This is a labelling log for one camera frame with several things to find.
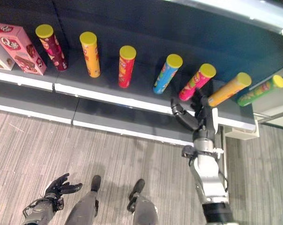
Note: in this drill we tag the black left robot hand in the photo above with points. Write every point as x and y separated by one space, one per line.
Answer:
59 185

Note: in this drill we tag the orange chip can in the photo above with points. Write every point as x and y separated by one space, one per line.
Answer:
90 55
228 90

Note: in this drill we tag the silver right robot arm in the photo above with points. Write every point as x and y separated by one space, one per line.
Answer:
208 173

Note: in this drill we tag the dark lower shelf board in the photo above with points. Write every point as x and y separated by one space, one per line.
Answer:
92 112

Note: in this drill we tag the pink chip can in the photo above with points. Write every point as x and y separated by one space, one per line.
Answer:
196 83

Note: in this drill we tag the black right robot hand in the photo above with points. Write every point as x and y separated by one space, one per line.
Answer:
190 118

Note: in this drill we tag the red chip can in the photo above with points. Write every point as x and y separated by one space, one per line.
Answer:
126 68

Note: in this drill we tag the blue chip can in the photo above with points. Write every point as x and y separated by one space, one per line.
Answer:
167 75

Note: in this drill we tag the pink Q snack box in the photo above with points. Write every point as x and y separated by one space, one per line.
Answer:
20 49

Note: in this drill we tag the dark shelf with white edge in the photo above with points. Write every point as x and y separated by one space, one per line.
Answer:
136 77

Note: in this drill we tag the green chip can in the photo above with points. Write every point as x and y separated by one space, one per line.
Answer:
261 91

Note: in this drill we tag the silver right robot leg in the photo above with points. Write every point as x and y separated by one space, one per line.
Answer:
142 204

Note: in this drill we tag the maroon chip can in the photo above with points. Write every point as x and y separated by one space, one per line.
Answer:
52 48

